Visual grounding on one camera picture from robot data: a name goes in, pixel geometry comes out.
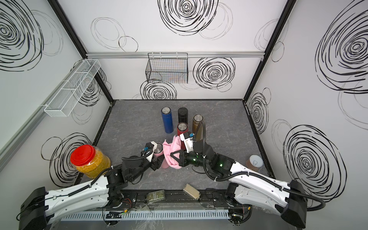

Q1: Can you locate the black thermos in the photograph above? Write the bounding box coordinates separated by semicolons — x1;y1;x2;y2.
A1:
178;107;188;124

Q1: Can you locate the white lid can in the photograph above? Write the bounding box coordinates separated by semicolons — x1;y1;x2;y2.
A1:
246;155;264;172

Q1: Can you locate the beige sponge block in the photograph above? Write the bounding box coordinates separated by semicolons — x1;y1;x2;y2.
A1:
183;184;201;200

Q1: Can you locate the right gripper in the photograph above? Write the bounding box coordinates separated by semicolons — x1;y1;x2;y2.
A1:
170;148;210;169

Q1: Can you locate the green scouring pad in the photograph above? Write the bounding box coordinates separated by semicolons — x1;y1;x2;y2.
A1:
145;190;165;204

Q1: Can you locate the blue thermos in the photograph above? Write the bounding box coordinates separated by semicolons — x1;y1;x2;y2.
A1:
161;107;173;134

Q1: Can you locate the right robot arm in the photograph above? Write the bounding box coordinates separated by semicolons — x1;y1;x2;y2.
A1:
169;133;308;229

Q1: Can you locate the white wire shelf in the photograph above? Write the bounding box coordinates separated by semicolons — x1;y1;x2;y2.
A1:
44;59;101;117

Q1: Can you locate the black wire basket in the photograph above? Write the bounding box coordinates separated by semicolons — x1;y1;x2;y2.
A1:
145;52;189;84

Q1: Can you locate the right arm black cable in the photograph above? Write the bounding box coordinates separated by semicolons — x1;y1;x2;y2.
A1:
193;120;326;212

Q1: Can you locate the pink microfiber cloth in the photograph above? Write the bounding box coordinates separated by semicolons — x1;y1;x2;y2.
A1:
162;135;183;170

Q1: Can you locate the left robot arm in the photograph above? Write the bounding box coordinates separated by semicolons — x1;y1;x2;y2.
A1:
16;141;164;230

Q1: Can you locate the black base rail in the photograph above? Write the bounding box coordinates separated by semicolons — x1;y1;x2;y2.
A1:
105;188;253;210

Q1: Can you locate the white cable duct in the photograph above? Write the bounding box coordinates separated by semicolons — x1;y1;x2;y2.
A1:
61;209;230;221

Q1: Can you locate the pink thermos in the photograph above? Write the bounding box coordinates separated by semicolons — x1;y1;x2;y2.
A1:
154;143;169;169

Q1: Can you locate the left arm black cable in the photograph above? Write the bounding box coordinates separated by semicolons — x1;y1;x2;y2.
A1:
121;149;154;162

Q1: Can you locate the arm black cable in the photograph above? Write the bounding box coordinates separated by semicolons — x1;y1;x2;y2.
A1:
193;120;326;212
121;149;154;162

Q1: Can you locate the red lid snack jar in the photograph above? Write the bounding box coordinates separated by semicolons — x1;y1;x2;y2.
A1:
70;145;111;179

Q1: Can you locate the red thermos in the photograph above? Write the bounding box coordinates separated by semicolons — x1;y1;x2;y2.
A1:
177;122;188;150

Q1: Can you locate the gold thermos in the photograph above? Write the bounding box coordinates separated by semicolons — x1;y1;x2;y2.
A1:
192;114;204;141

